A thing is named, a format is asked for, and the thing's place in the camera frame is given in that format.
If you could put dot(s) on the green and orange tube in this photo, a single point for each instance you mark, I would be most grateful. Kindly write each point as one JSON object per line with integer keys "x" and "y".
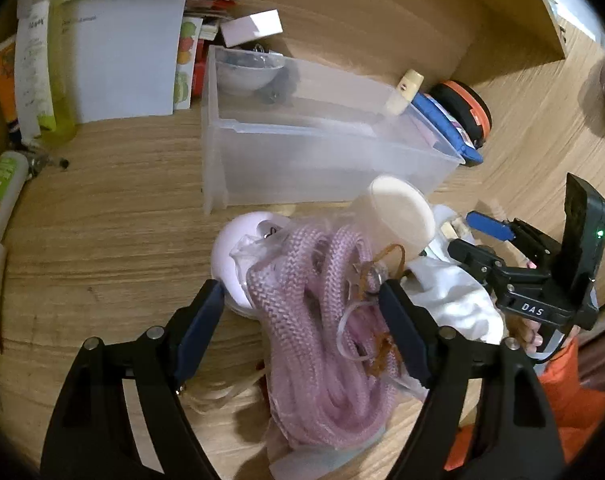
{"x": 2, "y": 185}

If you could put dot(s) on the blue zip pouch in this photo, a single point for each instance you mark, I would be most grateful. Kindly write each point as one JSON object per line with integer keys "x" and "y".
{"x": 442, "y": 120}

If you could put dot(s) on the large white paper sheet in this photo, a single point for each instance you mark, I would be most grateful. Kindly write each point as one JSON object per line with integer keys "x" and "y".
{"x": 127, "y": 60}

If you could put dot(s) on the black and orange round case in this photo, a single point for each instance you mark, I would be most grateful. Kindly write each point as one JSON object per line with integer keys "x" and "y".
{"x": 470, "y": 105}

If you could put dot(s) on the white cloth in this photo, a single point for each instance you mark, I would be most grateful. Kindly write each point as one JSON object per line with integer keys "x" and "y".
{"x": 452, "y": 290}

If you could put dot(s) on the translucent bowl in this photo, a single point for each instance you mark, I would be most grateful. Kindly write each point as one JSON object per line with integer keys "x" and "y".
{"x": 242, "y": 77}

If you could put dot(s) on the yellow-green bottle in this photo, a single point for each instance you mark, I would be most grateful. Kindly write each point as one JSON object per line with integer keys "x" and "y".
{"x": 63, "y": 110}

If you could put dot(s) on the wooden desktop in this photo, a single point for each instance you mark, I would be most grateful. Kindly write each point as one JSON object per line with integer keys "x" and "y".
{"x": 122, "y": 240}

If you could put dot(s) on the cream cylindrical cup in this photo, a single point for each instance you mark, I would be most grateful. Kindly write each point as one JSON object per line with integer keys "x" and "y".
{"x": 397, "y": 210}

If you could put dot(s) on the person's right forearm orange sleeve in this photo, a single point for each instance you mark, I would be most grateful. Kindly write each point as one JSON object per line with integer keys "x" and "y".
{"x": 572, "y": 400}

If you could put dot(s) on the clear plastic storage bin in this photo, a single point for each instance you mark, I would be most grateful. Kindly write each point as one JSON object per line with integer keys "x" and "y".
{"x": 307, "y": 160}

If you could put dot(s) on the small white box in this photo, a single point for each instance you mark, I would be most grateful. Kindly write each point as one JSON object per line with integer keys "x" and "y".
{"x": 252, "y": 27}

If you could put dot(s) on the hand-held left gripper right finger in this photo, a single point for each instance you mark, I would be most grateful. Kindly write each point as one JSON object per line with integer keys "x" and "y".
{"x": 402, "y": 332}

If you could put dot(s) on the stack of books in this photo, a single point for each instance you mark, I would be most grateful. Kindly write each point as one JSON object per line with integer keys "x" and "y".
{"x": 212, "y": 0}

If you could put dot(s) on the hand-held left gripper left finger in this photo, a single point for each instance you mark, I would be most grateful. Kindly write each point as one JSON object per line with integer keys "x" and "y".
{"x": 202, "y": 332}

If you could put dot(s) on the person's right hand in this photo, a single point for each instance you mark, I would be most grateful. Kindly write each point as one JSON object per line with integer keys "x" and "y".
{"x": 528, "y": 334}

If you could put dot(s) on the white round device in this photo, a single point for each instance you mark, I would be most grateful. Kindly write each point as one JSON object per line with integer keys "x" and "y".
{"x": 232, "y": 260}

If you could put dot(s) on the fruit printed carton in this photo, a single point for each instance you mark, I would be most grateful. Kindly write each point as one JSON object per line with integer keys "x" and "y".
{"x": 185, "y": 60}

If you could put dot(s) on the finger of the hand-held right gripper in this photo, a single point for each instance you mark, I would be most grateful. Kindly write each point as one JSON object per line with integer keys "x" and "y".
{"x": 487, "y": 224}
{"x": 470, "y": 254}

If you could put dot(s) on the cream small bottle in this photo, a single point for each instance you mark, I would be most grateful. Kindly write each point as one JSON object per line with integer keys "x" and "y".
{"x": 405, "y": 90}

